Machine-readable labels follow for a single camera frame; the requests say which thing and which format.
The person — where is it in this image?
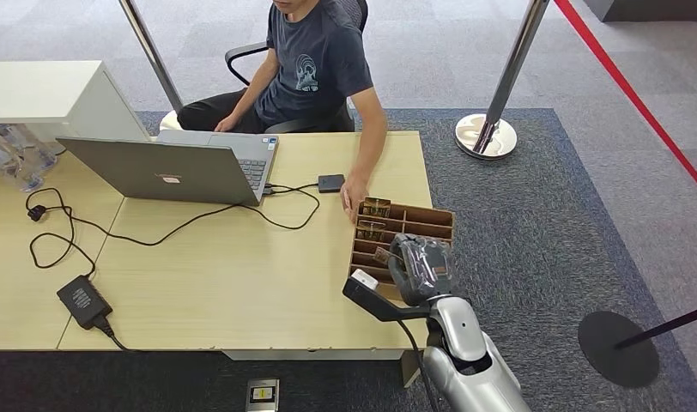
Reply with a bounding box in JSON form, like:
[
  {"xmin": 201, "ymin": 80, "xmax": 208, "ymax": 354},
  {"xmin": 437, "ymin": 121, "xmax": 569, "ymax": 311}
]
[{"xmin": 176, "ymin": 0, "xmax": 389, "ymax": 225}]

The grey laptop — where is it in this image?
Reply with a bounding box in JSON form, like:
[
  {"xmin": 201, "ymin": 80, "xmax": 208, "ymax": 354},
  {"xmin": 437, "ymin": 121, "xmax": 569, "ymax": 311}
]
[{"xmin": 56, "ymin": 129, "xmax": 280, "ymax": 208}]

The dark blue-grey rug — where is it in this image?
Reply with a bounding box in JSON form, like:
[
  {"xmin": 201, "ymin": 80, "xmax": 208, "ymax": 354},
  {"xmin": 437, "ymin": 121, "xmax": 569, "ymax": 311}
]
[{"xmin": 0, "ymin": 107, "xmax": 697, "ymax": 412}]

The red floor tape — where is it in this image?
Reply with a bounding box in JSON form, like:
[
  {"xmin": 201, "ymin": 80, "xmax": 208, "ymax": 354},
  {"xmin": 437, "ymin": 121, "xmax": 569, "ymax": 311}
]
[{"xmin": 554, "ymin": 0, "xmax": 697, "ymax": 202}]

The dark furniture base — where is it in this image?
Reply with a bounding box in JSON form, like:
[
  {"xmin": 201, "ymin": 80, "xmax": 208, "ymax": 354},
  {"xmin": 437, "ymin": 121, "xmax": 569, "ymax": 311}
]
[{"xmin": 582, "ymin": 0, "xmax": 697, "ymax": 23}]

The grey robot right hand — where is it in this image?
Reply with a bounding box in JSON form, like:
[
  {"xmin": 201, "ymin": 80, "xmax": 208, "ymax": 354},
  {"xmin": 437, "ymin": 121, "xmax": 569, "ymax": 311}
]
[{"xmin": 388, "ymin": 233, "xmax": 456, "ymax": 308}]

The person's left hand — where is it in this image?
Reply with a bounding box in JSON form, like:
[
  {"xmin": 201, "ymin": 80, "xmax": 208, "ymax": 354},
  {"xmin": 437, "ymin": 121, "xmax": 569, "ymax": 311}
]
[{"xmin": 340, "ymin": 173, "xmax": 373, "ymax": 225}]

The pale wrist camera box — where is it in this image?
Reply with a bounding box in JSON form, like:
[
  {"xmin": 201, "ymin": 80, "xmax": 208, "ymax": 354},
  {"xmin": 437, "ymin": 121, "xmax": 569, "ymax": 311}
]
[{"xmin": 351, "ymin": 269, "xmax": 379, "ymax": 292}]

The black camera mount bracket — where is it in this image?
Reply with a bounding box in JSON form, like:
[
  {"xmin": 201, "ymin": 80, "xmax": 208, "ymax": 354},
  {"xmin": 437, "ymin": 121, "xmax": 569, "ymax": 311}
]
[{"xmin": 342, "ymin": 276, "xmax": 433, "ymax": 324}]

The white cabinet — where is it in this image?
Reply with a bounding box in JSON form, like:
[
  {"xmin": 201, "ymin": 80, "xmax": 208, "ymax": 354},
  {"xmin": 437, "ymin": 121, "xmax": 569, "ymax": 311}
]
[{"xmin": 0, "ymin": 60, "xmax": 151, "ymax": 144}]

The metal floor socket box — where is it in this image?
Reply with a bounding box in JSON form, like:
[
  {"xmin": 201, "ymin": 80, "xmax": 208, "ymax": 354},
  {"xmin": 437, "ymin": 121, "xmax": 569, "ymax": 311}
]
[{"xmin": 245, "ymin": 379, "xmax": 281, "ymax": 412}]

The black mains cable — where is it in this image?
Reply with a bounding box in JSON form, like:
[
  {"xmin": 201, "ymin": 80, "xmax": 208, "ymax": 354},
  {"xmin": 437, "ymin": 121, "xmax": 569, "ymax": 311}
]
[{"xmin": 92, "ymin": 317, "xmax": 131, "ymax": 353}]

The black stanchion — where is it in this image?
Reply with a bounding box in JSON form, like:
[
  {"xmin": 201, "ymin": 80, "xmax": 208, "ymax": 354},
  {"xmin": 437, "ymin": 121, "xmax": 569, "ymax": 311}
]
[{"xmin": 577, "ymin": 302, "xmax": 697, "ymax": 390}]

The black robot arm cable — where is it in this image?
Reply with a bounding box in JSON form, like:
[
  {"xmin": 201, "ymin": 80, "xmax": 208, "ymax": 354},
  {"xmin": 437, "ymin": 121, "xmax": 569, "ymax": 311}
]
[{"xmin": 396, "ymin": 319, "xmax": 442, "ymax": 412}]

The black laptop power cable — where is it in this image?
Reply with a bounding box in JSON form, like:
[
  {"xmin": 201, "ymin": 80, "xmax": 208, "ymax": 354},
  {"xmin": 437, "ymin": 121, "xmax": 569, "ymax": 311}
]
[{"xmin": 24, "ymin": 187, "xmax": 322, "ymax": 280}]

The wooden card holder box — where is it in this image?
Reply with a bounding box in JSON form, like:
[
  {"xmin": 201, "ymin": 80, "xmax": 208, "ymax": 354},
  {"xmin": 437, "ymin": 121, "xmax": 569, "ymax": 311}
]
[{"xmin": 348, "ymin": 197, "xmax": 457, "ymax": 302}]

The black card reader cable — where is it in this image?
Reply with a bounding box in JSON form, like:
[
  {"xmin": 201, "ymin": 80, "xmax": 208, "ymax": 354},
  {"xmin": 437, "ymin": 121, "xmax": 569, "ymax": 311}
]
[{"xmin": 262, "ymin": 181, "xmax": 320, "ymax": 196}]

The chrome stanchion post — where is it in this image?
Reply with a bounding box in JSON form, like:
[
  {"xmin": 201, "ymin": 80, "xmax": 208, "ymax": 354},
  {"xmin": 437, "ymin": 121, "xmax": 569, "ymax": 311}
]
[
  {"xmin": 454, "ymin": 0, "xmax": 552, "ymax": 161},
  {"xmin": 118, "ymin": 0, "xmax": 185, "ymax": 133}
]

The clear plastic water bottle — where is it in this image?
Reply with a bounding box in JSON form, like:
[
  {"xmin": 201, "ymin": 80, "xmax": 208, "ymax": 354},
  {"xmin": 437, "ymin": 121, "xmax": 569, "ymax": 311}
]
[
  {"xmin": 0, "ymin": 136, "xmax": 45, "ymax": 193},
  {"xmin": 0, "ymin": 123, "xmax": 59, "ymax": 173}
]

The small black card reader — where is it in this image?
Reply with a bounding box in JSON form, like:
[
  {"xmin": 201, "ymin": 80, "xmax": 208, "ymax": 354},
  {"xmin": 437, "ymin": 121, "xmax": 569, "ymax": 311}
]
[{"xmin": 318, "ymin": 173, "xmax": 347, "ymax": 195}]

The beige wooden desk foot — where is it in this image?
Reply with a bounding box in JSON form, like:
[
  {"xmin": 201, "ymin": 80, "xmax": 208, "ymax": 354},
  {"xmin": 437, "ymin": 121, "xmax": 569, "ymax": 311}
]
[{"xmin": 400, "ymin": 350, "xmax": 422, "ymax": 390}]

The black office chair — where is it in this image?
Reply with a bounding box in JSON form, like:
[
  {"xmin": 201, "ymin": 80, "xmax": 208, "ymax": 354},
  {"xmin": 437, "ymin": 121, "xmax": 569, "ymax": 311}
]
[{"xmin": 224, "ymin": 0, "xmax": 369, "ymax": 135}]

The black power adapter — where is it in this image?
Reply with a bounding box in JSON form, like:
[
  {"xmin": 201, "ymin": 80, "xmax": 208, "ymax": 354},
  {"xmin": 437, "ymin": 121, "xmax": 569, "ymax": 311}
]
[{"xmin": 56, "ymin": 275, "xmax": 114, "ymax": 331}]

